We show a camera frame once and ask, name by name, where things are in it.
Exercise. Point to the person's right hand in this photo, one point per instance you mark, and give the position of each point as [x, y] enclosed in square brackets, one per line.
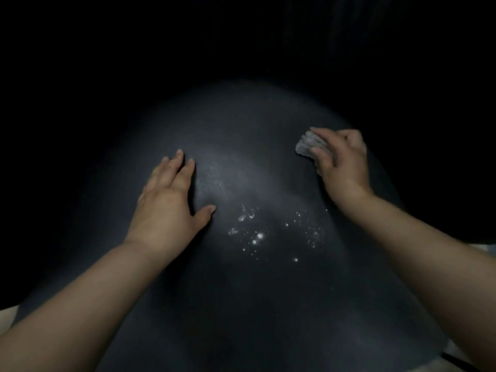
[347, 170]

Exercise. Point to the person's left hand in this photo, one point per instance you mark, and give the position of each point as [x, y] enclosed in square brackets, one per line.
[164, 213]

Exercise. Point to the person's right thumb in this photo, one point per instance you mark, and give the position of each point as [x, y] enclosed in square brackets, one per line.
[321, 158]

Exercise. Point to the person's left thumb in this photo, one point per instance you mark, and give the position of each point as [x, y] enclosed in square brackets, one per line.
[204, 215]

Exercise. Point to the person's left middle finger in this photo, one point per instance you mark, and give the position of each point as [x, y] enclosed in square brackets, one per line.
[172, 166]

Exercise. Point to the white cleaning cloth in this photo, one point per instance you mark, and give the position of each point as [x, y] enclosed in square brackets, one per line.
[308, 145]

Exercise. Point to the person's left forearm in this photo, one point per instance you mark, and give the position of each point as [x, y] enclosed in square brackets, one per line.
[77, 309]

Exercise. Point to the person's right forearm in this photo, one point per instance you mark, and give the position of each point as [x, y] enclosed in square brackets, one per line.
[434, 267]

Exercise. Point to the scatter of white specks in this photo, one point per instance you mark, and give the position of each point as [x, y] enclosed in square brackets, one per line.
[257, 236]

